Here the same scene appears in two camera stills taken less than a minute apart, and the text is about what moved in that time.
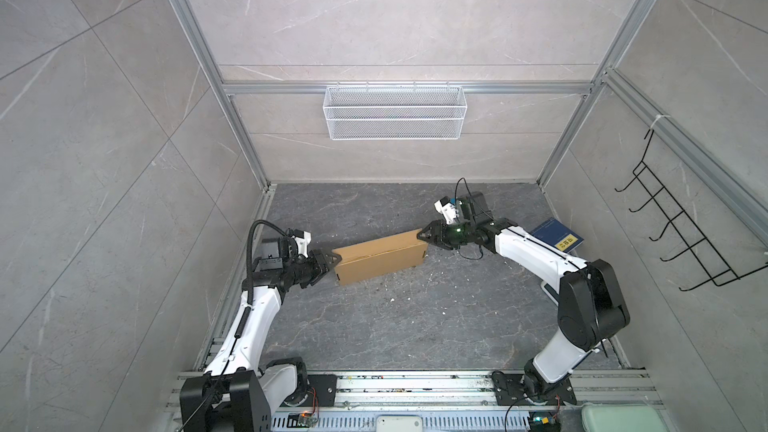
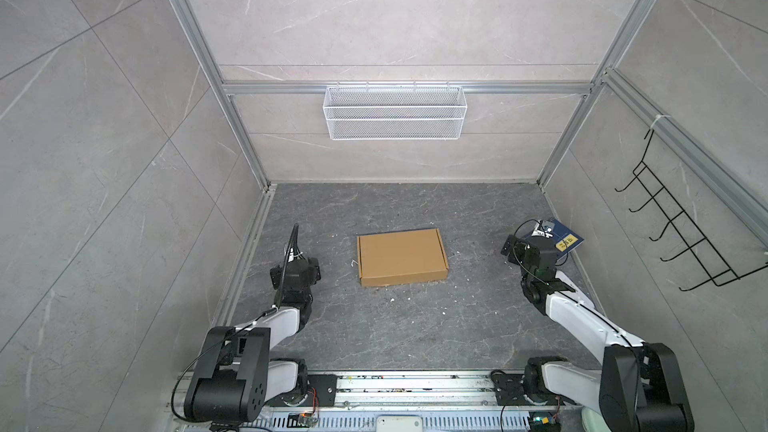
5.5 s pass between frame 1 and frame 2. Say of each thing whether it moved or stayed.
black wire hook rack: stayed
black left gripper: moved
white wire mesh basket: stayed
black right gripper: moved
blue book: stayed
